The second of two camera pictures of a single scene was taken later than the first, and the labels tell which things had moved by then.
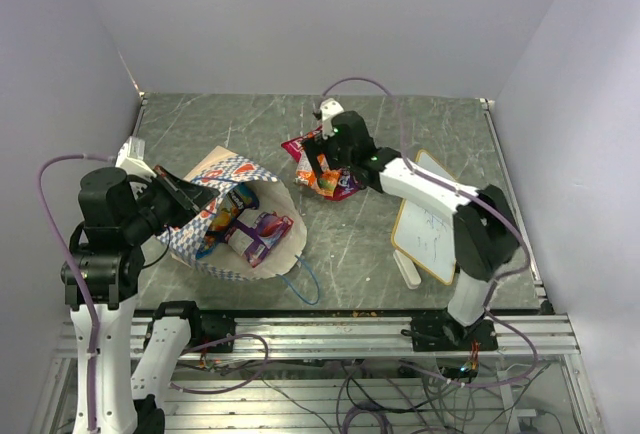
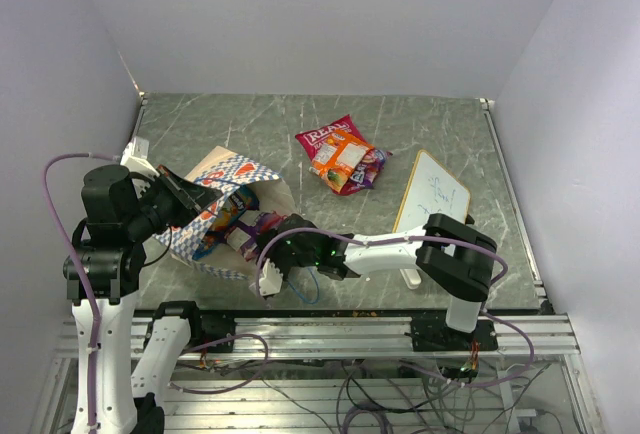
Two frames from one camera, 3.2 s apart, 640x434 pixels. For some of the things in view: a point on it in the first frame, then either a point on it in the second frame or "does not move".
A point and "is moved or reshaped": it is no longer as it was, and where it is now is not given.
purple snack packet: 254,233 does not move
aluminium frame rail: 359,337 does not move
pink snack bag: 294,146 is moved or reshaped
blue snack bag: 239,197 does not move
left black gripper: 191,197 does not move
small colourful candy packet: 346,186 is moved or reshaped
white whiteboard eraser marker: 408,268 does not move
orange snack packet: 305,175 is moved or reshaped
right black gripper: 311,148 -> 272,254
